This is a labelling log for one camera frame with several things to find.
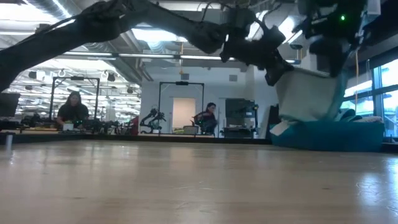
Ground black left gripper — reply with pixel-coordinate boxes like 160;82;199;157
220;7;295;87

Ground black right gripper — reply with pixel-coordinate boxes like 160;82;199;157
300;0;368;78

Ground light blue microfiber towel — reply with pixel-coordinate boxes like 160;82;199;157
269;67;349;137

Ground grey waffle towel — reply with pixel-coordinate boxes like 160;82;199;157
353;115;384;124

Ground black folded panels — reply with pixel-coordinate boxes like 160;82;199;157
266;104;280;131

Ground black cabinet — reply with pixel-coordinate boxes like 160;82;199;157
224;98;260;139

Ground large glass window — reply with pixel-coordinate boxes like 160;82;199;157
340;57;398;138

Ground blue plastic bin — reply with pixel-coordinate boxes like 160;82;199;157
269;119;386;152

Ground person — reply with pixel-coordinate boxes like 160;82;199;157
192;101;219;136
55;90;91;130

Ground long ceiling light strip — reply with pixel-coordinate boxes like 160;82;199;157
118;53;301;65
60;50;118;60

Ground wooden workbench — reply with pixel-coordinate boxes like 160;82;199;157
0;128;73;136

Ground black computer monitor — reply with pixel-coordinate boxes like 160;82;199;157
0;92;21;118

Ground black robot rig frame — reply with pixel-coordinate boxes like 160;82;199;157
159;81;205;135
49;76;101;125

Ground black aluminium table frame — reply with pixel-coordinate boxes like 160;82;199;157
0;133;272;145

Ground silver ceiling air duct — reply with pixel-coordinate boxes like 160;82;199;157
79;29;150;83

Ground grey metal post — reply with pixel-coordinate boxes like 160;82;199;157
4;132;16;152

